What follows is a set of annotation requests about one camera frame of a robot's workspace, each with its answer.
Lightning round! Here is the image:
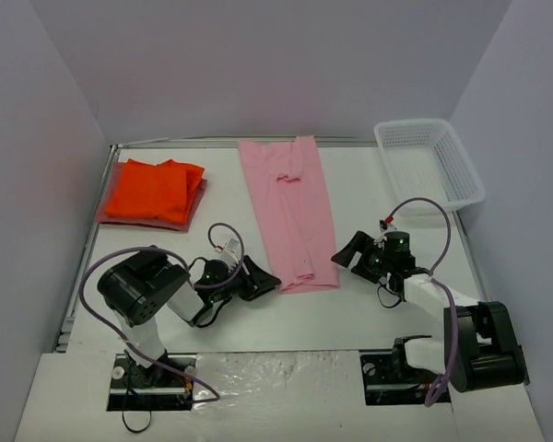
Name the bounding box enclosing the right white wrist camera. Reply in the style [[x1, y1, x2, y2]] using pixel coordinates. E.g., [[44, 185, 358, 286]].
[[379, 216, 396, 234]]

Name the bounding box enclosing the folded orange t shirt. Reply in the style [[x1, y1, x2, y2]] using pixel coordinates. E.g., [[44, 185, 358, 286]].
[[104, 157, 206, 226]]

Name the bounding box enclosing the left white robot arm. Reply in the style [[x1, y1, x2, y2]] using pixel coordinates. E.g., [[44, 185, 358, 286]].
[[97, 242, 281, 385]]

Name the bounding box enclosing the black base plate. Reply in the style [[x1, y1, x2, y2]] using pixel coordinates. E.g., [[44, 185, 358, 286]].
[[107, 355, 194, 412], [359, 350, 436, 406]]

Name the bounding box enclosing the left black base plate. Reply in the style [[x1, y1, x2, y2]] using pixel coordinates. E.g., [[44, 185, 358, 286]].
[[107, 355, 194, 412]]

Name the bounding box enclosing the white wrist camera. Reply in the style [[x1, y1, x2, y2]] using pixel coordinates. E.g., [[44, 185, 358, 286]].
[[379, 216, 396, 234], [221, 238, 241, 262]]

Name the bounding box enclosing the white plastic basket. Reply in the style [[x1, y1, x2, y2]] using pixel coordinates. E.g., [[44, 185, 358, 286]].
[[373, 119, 486, 212]]

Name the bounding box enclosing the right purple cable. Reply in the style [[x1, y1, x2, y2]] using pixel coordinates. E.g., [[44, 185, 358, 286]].
[[382, 197, 460, 408]]

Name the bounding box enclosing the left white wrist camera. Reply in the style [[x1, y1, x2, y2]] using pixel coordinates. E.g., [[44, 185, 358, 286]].
[[221, 238, 241, 262]]

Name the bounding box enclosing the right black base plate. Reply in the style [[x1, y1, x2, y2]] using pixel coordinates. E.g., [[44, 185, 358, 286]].
[[359, 350, 436, 406]]

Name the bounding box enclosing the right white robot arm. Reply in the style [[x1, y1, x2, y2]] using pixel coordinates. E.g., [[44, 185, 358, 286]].
[[331, 230, 527, 392]]

